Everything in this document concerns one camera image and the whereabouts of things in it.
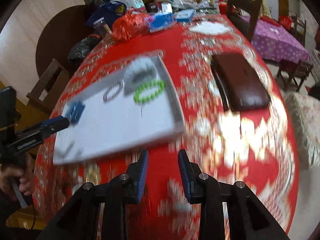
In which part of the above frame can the red plastic bag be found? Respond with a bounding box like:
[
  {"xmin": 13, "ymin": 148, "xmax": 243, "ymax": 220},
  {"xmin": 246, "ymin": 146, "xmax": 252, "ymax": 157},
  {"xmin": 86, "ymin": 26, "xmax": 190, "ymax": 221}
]
[{"xmin": 112, "ymin": 11, "xmax": 150, "ymax": 42}]

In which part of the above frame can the blue hair claw clip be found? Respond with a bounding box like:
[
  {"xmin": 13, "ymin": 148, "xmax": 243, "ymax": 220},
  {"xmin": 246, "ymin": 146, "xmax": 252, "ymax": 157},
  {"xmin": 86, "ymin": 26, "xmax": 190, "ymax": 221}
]
[{"xmin": 65, "ymin": 101, "xmax": 85, "ymax": 124}]

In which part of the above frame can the person's left hand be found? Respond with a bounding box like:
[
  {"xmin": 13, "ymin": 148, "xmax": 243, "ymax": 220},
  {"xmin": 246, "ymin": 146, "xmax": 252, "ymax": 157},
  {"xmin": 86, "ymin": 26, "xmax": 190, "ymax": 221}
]
[{"xmin": 0, "ymin": 152, "xmax": 35, "ymax": 197}]

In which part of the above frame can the blue tissue box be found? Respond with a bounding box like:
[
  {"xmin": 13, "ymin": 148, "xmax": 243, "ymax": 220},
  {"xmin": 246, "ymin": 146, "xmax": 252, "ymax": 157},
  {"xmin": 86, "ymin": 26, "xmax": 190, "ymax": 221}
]
[{"xmin": 149, "ymin": 12, "xmax": 176, "ymax": 33}]

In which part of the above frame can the purple cloth side table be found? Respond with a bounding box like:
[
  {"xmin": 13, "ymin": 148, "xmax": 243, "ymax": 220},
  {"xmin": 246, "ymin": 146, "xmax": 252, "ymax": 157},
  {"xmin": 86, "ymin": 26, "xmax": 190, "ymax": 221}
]
[{"xmin": 251, "ymin": 19, "xmax": 309, "ymax": 63}]

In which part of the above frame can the white shallow tray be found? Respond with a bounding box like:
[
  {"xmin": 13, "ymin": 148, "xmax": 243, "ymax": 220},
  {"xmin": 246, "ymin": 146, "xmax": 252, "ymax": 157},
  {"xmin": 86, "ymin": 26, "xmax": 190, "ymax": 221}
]
[{"xmin": 53, "ymin": 55, "xmax": 185, "ymax": 165}]

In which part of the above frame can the light blue small box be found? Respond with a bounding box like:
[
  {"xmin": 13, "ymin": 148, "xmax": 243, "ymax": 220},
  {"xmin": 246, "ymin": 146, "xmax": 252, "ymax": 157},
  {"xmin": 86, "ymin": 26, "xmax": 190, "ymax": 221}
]
[{"xmin": 174, "ymin": 9, "xmax": 195, "ymax": 22}]

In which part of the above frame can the brown leather wallet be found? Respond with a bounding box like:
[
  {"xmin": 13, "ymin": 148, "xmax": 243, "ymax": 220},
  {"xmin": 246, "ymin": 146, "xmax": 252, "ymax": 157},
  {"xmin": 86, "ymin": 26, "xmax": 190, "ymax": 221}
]
[{"xmin": 210, "ymin": 53, "xmax": 271, "ymax": 112}]

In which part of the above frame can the red floral tablecloth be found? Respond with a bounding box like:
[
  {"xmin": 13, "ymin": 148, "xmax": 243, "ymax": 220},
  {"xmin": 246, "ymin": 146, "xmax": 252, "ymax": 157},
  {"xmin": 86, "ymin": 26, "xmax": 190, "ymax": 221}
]
[{"xmin": 32, "ymin": 15, "xmax": 300, "ymax": 240}]

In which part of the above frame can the green bead bracelet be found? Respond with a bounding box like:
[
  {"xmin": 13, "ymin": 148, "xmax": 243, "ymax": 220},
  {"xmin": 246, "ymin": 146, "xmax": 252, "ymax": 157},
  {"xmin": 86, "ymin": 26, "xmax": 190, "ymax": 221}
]
[{"xmin": 133, "ymin": 79, "xmax": 166, "ymax": 105}]

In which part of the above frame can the dark glass bottle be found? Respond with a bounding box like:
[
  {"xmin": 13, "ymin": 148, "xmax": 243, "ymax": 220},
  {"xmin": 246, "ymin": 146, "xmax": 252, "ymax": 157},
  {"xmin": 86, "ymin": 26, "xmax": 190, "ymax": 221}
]
[{"xmin": 142, "ymin": 0, "xmax": 158, "ymax": 13}]

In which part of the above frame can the white paper sheet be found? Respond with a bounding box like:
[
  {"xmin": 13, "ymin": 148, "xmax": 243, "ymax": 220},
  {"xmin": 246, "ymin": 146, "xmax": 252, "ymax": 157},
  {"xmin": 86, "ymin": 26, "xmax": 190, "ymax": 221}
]
[{"xmin": 189, "ymin": 21, "xmax": 233, "ymax": 35}]

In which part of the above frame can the dark wooden chair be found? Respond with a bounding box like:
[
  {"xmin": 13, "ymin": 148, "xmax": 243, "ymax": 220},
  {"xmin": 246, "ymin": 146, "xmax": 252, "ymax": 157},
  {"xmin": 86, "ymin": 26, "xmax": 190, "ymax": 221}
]
[{"xmin": 226, "ymin": 0, "xmax": 263, "ymax": 42}]

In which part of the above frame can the clear glass jar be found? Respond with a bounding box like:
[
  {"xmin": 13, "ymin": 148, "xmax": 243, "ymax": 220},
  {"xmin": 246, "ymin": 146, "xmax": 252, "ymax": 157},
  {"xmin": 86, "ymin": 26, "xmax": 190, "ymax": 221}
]
[{"xmin": 93, "ymin": 17, "xmax": 112, "ymax": 38}]

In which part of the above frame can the navy blue cap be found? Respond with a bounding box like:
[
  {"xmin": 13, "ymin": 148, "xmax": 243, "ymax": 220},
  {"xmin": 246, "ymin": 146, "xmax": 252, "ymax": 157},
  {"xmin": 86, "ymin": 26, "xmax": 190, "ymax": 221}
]
[{"xmin": 86, "ymin": 1, "xmax": 127, "ymax": 29}]

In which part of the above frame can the wooden chair at left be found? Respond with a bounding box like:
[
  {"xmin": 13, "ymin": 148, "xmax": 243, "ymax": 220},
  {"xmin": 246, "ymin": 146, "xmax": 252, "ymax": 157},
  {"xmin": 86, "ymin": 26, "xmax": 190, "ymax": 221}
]
[{"xmin": 27, "ymin": 59, "xmax": 70, "ymax": 114}]

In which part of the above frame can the purple white braided bracelet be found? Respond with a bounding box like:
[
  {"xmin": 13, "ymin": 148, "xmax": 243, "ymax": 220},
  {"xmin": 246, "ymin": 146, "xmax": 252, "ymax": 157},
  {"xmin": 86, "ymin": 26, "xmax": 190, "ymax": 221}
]
[{"xmin": 102, "ymin": 80, "xmax": 124, "ymax": 104}]

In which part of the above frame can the black plastic bag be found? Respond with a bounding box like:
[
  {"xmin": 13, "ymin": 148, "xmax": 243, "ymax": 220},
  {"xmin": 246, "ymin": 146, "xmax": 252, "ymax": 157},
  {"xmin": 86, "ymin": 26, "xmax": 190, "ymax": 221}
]
[{"xmin": 67, "ymin": 34, "xmax": 101, "ymax": 66}]

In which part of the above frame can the floral cushioned seat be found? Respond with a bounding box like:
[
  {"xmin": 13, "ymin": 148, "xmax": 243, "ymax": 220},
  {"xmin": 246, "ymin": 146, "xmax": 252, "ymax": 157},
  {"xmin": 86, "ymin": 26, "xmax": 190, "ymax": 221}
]
[{"xmin": 285, "ymin": 93, "xmax": 320, "ymax": 170}]

